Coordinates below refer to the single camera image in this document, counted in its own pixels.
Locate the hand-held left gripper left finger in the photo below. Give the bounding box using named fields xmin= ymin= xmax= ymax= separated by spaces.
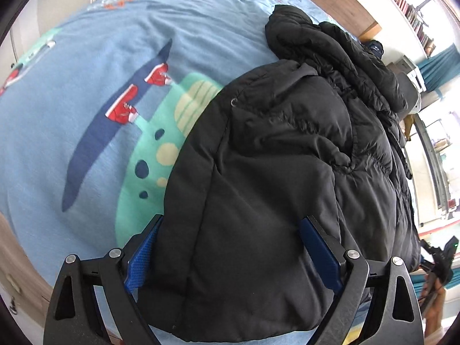
xmin=44 ymin=214 xmax=166 ymax=345

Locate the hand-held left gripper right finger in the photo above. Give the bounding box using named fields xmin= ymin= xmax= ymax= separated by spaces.
xmin=298 ymin=216 xmax=425 ymax=345

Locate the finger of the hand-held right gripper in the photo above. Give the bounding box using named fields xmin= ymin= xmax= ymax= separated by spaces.
xmin=420 ymin=239 xmax=438 ymax=272

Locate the black puffer coat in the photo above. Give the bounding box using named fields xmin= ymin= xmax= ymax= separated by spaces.
xmin=138 ymin=4 xmax=422 ymax=342

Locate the person's right hand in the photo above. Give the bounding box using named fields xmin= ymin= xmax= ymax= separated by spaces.
xmin=421 ymin=276 xmax=447 ymax=331

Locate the grey chair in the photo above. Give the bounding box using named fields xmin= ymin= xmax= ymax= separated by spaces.
xmin=395 ymin=74 xmax=422 ymax=116

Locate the bed with blue printed sheet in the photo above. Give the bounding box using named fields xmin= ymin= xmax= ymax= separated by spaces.
xmin=0 ymin=0 xmax=371 ymax=345

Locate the teal curtain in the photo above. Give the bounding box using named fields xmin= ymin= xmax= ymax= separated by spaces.
xmin=417 ymin=43 xmax=460 ymax=94

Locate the white printer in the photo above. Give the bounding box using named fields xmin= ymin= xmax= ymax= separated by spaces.
xmin=386 ymin=55 xmax=426 ymax=92

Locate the black backpack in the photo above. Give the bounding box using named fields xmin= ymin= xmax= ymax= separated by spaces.
xmin=363 ymin=39 xmax=383 ymax=58

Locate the row of books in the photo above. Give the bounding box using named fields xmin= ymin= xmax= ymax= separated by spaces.
xmin=368 ymin=0 xmax=437 ymax=56

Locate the wooden headboard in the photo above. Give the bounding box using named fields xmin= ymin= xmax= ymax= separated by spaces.
xmin=268 ymin=0 xmax=382 ymax=42

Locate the white wardrobe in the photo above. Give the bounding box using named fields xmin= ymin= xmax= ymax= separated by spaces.
xmin=0 ymin=0 xmax=169 ymax=90

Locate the dark metal rail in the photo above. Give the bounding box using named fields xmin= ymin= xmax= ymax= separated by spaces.
xmin=413 ymin=113 xmax=451 ymax=220

